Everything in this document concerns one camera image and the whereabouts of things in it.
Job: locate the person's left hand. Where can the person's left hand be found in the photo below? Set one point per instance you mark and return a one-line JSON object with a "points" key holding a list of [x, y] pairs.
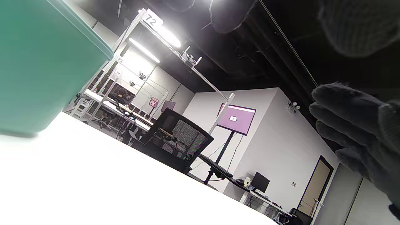
{"points": [[359, 125]]}

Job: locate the green plastic lid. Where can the green plastic lid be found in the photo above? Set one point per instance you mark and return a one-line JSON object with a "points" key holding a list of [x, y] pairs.
{"points": [[93, 37]]}

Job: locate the green plastic storage box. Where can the green plastic storage box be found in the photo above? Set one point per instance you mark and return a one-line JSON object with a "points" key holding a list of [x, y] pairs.
{"points": [[37, 62]]}

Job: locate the brown door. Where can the brown door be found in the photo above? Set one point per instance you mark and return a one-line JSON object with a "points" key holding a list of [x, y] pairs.
{"points": [[315, 187]]}

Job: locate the small black desk monitor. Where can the small black desk monitor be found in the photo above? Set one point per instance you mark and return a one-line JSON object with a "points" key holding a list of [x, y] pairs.
{"points": [[260, 182]]}

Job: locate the white desk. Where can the white desk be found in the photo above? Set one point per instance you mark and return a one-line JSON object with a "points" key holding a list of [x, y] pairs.
{"points": [[265, 200]]}

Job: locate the monitor with pink screen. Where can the monitor with pink screen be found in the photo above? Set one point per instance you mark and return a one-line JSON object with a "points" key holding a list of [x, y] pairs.
{"points": [[236, 118]]}

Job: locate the black keyboard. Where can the black keyboard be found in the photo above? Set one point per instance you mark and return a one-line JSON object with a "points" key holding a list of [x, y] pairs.
{"points": [[215, 165]]}

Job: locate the black mesh office chair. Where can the black mesh office chair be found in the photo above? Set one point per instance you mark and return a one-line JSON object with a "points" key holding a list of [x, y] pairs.
{"points": [[184, 134]]}

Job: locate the small distant purple monitor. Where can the small distant purple monitor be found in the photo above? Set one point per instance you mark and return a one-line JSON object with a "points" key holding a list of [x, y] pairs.
{"points": [[168, 106]]}

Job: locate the tube light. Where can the tube light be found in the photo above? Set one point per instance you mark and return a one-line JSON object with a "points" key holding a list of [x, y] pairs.
{"points": [[170, 36], [143, 50]]}

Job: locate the long white workbench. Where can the long white workbench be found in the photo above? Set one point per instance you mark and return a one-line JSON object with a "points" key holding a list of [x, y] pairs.
{"points": [[106, 104]]}

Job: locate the white cameras on frame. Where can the white cameras on frame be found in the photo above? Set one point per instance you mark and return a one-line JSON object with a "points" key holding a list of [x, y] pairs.
{"points": [[190, 57]]}

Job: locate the white metal frame rack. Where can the white metal frame rack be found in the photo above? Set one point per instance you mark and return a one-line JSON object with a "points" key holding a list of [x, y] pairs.
{"points": [[150, 22]]}

